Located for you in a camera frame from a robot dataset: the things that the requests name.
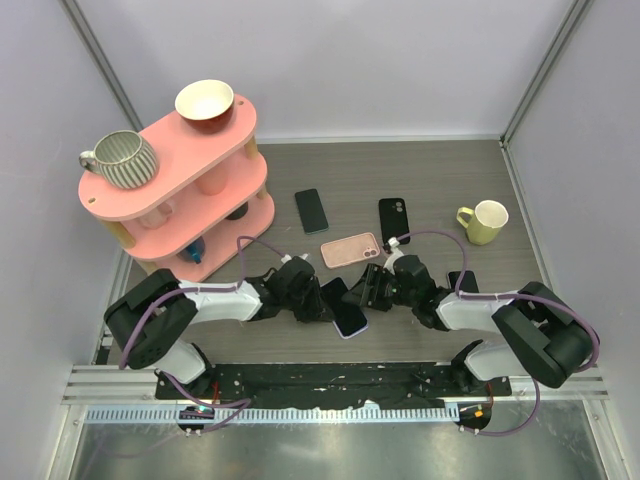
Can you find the blue-edged black phone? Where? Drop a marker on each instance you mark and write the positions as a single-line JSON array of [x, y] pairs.
[[348, 316]]

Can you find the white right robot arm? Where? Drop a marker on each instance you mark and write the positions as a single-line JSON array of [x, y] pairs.
[[540, 337]]

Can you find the pink three-tier shelf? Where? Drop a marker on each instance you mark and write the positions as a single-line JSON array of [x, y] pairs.
[[184, 154]]

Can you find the clear glass cup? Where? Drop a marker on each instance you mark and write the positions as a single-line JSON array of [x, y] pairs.
[[158, 216]]

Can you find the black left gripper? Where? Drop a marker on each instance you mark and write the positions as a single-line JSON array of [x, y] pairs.
[[317, 311]]

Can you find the yellow mug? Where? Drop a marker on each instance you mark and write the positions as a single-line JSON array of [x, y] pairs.
[[483, 222]]

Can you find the dark green cup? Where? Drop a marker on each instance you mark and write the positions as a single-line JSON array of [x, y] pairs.
[[238, 213]]

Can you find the pink cup on shelf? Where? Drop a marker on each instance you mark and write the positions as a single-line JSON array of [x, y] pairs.
[[212, 182]]

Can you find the lilac phone case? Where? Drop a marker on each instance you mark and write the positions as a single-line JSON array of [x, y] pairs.
[[349, 333]]

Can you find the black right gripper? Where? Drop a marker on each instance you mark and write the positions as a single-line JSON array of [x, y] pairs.
[[373, 275]]

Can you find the teal-edged black phone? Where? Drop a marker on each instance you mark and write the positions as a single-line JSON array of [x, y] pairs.
[[311, 211]]

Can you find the blue mug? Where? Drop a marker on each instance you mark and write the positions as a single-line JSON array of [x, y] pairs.
[[194, 252]]

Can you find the red bowl white inside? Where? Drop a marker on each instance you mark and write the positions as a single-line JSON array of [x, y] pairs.
[[206, 105]]

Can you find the grey striped mug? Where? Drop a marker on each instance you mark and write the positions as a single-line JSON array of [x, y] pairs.
[[123, 158]]

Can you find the silver-edged black phone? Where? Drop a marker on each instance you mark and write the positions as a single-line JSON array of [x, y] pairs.
[[467, 282]]

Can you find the white slotted cable duct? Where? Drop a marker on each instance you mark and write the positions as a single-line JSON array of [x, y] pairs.
[[179, 413]]

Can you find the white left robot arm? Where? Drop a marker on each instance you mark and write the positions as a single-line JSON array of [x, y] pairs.
[[148, 322]]

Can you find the pink phone case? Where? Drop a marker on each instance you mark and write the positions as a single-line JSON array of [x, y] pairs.
[[350, 250]]

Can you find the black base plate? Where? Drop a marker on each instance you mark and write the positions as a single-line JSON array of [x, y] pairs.
[[334, 386]]

